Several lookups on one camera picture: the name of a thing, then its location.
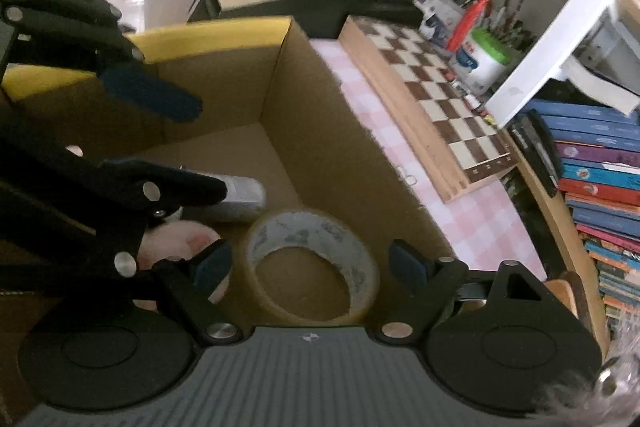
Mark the red white figurine bottle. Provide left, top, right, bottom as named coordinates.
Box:
left=446, top=0, right=490, bottom=52

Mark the yellow tape roll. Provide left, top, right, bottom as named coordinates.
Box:
left=238, top=209, right=380, bottom=327

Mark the pink plush toy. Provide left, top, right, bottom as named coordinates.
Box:
left=137, top=220, right=232, bottom=303

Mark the pink cartoon desk mat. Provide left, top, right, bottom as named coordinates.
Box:
left=309, top=37, right=549, bottom=282

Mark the black stapler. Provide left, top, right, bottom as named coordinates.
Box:
left=508, top=109, right=563, bottom=197

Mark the white green lidded jar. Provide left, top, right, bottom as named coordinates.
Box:
left=449, top=28, right=513, bottom=95

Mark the wooden chessboard box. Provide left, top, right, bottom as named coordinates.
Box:
left=338, top=16, right=515, bottom=202

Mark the yellow cardboard box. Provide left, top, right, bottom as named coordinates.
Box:
left=2, top=17, right=451, bottom=323

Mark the white dropper bottle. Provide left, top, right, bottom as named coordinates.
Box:
left=182, top=174, right=267, bottom=223

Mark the row of leaning books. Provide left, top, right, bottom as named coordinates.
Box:
left=518, top=98, right=639, bottom=334

